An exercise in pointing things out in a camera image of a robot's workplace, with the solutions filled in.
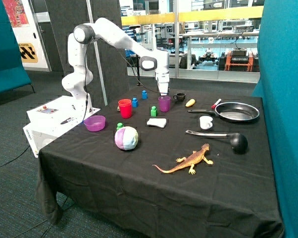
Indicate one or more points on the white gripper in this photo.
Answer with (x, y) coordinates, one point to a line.
(162, 83)

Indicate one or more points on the purple plastic cup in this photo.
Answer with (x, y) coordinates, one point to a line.
(164, 103)

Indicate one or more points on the red plastic cup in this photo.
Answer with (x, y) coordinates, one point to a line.
(125, 106)

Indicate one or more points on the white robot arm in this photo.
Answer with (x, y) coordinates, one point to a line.
(86, 34)

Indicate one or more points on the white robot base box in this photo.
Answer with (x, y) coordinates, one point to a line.
(51, 120)

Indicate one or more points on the blue block far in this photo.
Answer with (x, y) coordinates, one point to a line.
(144, 94)

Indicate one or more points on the small black cup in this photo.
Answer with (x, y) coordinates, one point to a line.
(180, 97)

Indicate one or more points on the green block centre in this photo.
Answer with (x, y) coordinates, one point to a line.
(153, 111)

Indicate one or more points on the blue block near cup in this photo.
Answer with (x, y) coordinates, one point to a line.
(135, 103)

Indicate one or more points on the white sponge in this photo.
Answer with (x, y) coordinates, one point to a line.
(161, 123)

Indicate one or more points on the green block near ball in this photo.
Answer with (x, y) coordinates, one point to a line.
(119, 126)

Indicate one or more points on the white mug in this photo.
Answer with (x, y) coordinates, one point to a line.
(205, 122)

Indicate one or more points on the red white marker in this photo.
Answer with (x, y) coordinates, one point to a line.
(215, 104)

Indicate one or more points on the pastel fabric ball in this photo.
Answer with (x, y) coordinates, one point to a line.
(126, 138)

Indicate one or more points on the black tablecloth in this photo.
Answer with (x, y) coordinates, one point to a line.
(233, 198)

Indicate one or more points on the purple plastic bowl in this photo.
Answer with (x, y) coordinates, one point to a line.
(95, 123)

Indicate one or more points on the orange toy lizard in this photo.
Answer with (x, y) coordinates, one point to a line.
(193, 159)

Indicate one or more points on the black frying pan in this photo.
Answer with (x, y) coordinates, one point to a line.
(231, 112)

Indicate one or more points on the black ladle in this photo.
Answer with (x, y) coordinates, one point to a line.
(238, 142)

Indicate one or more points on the teal partition right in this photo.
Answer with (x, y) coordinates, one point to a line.
(278, 87)

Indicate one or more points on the teal sofa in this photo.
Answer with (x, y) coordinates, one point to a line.
(12, 73)

